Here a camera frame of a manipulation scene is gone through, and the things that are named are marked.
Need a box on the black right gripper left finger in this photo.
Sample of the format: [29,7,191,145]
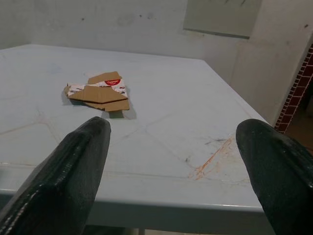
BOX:
[0,116,112,235]

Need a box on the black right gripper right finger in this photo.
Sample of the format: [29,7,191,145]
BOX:
[235,118,313,235]

